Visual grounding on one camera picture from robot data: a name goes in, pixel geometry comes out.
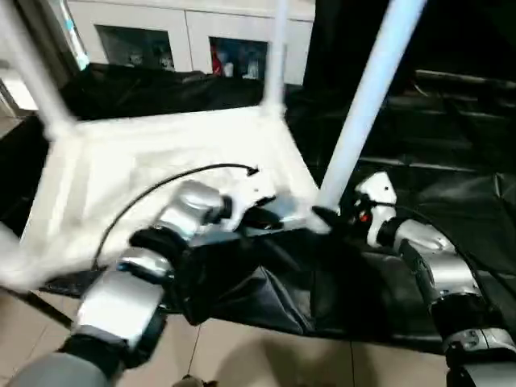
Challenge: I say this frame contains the black metal frame leg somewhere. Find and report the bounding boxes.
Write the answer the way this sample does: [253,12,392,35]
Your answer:
[7,289,77,331]

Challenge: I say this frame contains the white plastic table leg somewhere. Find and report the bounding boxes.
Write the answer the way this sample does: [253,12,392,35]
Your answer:
[317,0,428,214]
[0,225,27,285]
[0,0,78,139]
[260,0,292,117]

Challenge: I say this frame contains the large black box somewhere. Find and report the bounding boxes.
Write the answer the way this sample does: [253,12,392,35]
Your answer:
[304,0,417,94]

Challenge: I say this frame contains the white plastic table top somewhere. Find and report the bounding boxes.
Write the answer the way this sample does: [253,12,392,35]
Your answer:
[0,105,331,294]

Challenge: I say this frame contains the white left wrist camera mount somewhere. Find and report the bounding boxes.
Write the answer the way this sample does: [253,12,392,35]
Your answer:
[225,167,280,234]

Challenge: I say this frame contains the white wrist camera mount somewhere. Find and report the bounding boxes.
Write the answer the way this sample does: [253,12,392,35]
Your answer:
[225,167,280,234]
[354,171,398,248]

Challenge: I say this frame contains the silver metal bar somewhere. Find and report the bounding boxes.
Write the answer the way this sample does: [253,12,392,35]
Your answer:
[414,69,516,89]

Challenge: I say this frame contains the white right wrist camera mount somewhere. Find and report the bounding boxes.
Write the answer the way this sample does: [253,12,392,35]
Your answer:
[354,171,398,248]

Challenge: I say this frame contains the white glass-door cabinet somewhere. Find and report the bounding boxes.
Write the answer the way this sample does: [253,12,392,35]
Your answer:
[66,0,316,86]

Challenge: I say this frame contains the black work mat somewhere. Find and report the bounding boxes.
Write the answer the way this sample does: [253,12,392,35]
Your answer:
[0,62,516,352]

